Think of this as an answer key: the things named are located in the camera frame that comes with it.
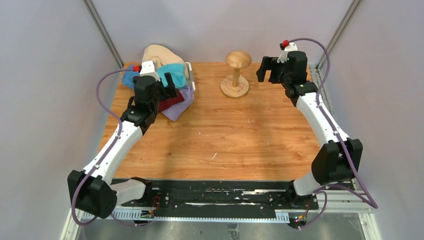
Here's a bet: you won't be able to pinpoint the lavender bucket hat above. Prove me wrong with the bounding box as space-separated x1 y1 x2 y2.
162 85 195 122

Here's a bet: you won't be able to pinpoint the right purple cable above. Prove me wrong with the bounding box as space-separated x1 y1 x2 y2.
287 37 379 230

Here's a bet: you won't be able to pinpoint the aluminium frame rails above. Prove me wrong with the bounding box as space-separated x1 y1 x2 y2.
59 62 382 240

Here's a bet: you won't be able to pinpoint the turquoise bucket hat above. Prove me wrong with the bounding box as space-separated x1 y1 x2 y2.
156 63 187 89

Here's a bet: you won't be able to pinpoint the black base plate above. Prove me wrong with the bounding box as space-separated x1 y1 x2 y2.
123 179 319 220

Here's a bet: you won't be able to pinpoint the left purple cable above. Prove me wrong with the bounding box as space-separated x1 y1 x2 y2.
70 67 153 228

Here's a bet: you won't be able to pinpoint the blue hat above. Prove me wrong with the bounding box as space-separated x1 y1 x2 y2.
121 64 141 89

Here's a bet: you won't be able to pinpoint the wooden hat stand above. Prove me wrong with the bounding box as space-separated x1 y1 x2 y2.
220 50 252 99

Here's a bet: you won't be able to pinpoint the purple cable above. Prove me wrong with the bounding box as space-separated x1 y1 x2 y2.
70 67 153 228
287 37 379 230

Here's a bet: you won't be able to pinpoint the beige cap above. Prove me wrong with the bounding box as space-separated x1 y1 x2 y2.
142 44 189 79

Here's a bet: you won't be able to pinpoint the white perforated basket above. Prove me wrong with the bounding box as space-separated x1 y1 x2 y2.
184 62 196 91

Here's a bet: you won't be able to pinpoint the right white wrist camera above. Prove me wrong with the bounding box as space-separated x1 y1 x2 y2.
276 40 298 64

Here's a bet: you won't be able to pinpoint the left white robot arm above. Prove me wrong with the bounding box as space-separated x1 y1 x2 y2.
67 72 177 225

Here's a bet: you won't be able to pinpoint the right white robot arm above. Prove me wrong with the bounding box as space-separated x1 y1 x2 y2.
256 50 363 209

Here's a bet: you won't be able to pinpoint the maroon bucket hat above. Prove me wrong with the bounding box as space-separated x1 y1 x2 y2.
158 89 184 113

